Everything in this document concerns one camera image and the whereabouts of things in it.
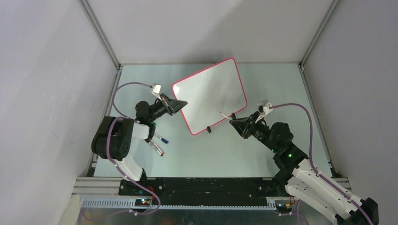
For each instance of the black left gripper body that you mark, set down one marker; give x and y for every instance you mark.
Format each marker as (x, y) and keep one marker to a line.
(158, 110)

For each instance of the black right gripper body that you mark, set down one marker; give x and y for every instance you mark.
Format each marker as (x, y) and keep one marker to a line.
(260, 131)

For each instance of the green capped white marker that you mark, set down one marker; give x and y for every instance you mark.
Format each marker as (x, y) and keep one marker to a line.
(228, 117)

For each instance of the red framed whiteboard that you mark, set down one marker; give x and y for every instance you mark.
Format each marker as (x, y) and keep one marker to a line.
(217, 88)

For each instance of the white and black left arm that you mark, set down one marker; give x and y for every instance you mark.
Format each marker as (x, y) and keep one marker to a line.
(113, 138)

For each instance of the red capped white marker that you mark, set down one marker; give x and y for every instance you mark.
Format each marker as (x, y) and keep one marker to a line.
(157, 148)

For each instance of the black capped white marker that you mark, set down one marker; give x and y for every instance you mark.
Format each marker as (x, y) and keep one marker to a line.
(155, 150)

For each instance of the blue capped white marker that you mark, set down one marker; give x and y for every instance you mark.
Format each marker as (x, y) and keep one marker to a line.
(161, 138)

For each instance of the right electronics board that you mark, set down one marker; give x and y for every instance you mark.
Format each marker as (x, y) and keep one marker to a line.
(287, 206)

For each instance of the electronics board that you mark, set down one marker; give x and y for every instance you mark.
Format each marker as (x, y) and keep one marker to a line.
(142, 202)
(287, 206)

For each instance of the left electronics board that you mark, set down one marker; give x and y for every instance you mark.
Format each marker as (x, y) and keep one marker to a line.
(142, 202)

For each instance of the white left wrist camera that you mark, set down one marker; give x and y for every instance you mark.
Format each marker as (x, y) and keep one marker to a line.
(156, 91)

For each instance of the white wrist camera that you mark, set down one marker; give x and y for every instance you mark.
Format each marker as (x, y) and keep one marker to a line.
(156, 91)
(264, 108)

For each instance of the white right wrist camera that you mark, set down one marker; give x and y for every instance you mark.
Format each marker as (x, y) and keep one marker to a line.
(264, 108)

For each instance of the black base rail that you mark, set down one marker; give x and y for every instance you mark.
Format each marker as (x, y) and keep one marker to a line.
(214, 191)

